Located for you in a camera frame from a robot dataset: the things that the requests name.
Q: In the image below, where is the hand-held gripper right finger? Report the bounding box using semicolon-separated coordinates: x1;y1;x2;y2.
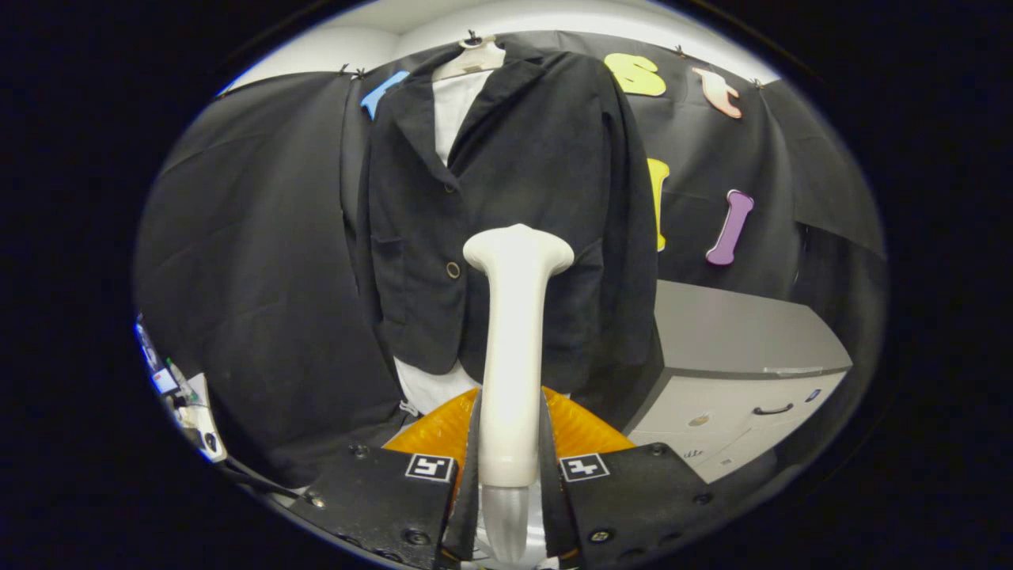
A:
541;386;717;567

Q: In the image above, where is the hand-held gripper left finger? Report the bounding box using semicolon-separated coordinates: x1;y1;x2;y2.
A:
289;386;484;570

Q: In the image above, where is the white garment steamer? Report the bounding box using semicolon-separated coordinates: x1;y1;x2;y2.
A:
463;224;575;564

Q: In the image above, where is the black suit jacket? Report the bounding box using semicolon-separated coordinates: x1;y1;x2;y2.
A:
356;44;659;397

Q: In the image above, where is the white shirt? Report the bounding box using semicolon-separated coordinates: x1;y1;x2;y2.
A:
393;70;571;416

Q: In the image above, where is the white clothes hanger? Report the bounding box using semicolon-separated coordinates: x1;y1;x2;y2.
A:
431;33;507;82

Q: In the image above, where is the grey cabinet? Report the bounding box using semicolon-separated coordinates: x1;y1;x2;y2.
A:
625;279;854;484

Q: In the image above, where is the white side desk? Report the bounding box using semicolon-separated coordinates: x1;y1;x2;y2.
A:
170;372;229;464

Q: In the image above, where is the clear plastic bottle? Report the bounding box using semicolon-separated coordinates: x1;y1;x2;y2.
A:
165;358;199;405

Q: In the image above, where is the black backdrop cloth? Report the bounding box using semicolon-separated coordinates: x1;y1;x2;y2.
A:
135;30;887;488

